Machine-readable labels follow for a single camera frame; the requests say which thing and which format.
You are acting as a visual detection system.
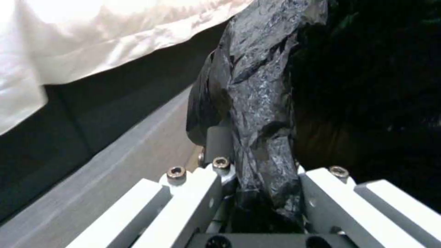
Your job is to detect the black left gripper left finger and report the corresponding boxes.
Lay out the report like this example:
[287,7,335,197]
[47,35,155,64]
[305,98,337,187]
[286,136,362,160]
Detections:
[58,126,238,248]

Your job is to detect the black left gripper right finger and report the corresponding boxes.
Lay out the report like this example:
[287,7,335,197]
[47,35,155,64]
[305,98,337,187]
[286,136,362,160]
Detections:
[297,165,441,248]

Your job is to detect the black plastic trash bag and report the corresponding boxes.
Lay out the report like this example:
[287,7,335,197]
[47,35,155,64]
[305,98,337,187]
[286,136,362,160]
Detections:
[185,0,441,233]

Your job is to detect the white bed sheet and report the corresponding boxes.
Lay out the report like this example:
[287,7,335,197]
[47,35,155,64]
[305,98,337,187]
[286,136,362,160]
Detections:
[0,0,257,136]

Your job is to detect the dark grey bed frame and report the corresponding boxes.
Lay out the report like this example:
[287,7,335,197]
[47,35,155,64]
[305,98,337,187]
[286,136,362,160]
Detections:
[0,24,230,223]

